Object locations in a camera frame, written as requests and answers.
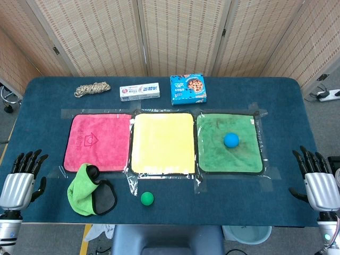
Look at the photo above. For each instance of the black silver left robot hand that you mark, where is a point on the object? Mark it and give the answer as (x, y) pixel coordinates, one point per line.
(16, 190)

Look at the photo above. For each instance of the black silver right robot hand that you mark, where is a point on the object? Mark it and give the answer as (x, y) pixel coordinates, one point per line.
(321, 190)

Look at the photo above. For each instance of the blue ball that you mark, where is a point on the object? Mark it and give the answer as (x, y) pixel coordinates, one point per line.
(231, 140)

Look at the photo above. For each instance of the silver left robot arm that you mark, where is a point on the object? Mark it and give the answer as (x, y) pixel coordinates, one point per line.
(9, 228)

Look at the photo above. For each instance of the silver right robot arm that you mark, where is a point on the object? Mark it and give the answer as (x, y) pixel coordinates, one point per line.
(329, 231)

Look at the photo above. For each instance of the green and black pouch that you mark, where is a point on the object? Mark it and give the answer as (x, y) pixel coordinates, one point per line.
(79, 194)

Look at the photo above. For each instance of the red square cloth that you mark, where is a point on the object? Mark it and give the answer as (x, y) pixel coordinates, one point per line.
(106, 138)

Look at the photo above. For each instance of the dark green square cloth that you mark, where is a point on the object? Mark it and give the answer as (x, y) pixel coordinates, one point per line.
(217, 159)

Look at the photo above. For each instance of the green ball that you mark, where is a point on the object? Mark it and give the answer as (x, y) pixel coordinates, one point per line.
(147, 198)

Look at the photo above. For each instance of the yellow square cloth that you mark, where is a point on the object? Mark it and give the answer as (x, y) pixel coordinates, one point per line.
(163, 143)

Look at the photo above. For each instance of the pale blue plastic bucket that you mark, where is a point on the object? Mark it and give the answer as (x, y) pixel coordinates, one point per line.
(247, 235)

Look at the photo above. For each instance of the chrome wheeled stool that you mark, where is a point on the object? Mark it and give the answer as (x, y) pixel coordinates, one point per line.
(8, 99)

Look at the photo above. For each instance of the white power strip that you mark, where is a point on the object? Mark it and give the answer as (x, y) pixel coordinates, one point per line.
(329, 95)

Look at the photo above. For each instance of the white rag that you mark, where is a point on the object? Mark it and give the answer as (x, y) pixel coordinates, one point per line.
(102, 231)

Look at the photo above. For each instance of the clear tape strip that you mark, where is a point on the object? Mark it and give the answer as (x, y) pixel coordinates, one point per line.
(132, 184)
(199, 183)

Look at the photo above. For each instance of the white toothpaste box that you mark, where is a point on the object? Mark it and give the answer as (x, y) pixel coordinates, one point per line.
(140, 92)

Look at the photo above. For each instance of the blue-grey robot torso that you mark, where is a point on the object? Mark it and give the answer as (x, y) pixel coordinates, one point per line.
(167, 239)

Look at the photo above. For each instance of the blue cookie box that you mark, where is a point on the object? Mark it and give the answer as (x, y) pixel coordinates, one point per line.
(188, 89)

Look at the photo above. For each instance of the woven folding screen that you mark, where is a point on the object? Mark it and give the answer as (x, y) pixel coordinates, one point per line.
(175, 37)

